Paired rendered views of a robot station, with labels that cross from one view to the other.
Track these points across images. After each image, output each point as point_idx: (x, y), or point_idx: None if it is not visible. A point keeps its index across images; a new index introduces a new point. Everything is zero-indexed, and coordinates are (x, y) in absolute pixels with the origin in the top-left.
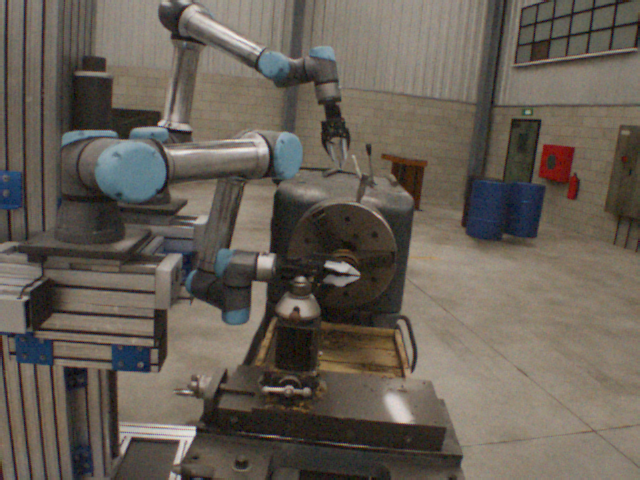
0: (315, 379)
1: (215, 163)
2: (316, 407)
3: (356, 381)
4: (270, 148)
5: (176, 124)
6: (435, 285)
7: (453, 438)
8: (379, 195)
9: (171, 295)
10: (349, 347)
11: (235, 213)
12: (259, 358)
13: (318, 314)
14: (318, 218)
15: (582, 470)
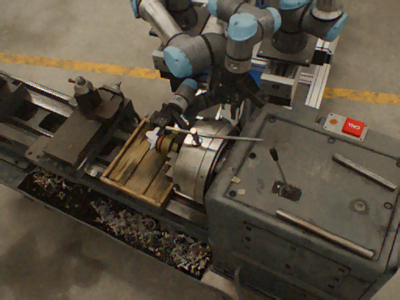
0: (78, 108)
1: (154, 29)
2: (76, 113)
3: (86, 133)
4: (166, 48)
5: (314, 5)
6: None
7: (47, 162)
8: (223, 171)
9: (155, 65)
10: (155, 171)
11: (210, 75)
12: (149, 120)
13: (75, 91)
14: (191, 119)
15: None
